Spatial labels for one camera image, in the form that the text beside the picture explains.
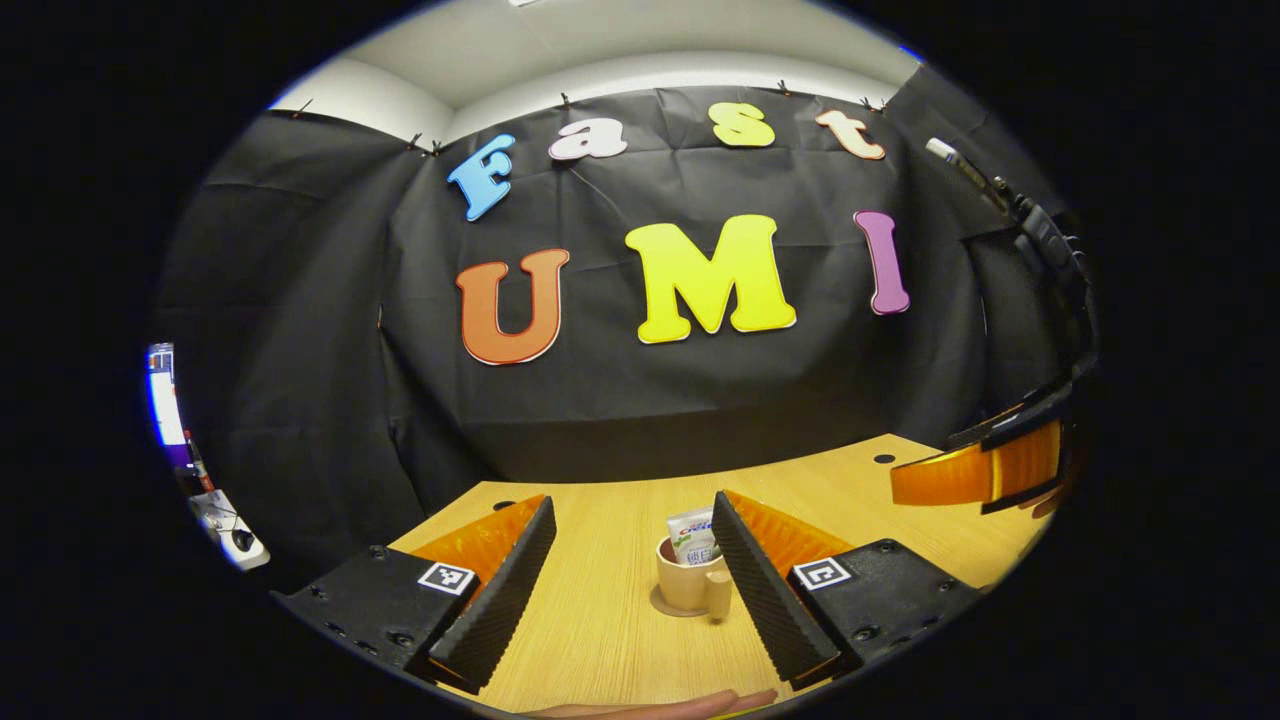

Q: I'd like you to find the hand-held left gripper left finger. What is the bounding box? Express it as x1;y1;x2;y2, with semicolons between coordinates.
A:
272;495;558;696

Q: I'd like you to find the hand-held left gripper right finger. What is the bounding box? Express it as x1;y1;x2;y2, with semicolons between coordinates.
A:
712;489;986;691

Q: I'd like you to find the beige cup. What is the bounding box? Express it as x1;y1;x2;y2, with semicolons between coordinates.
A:
655;535;734;621

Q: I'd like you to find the white toothpaste tube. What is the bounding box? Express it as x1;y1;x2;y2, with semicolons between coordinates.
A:
667;507;723;566

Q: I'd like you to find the brown round coaster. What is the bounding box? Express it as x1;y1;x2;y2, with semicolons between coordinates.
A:
650;585;736;618

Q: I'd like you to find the wooden desktop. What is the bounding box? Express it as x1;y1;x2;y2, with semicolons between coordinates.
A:
390;433;1051;716

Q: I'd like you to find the black backdrop cloth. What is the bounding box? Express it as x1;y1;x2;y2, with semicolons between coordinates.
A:
160;65;1096;561

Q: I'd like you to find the computer monitor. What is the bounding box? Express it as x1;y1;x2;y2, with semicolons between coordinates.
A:
147;343;191;471

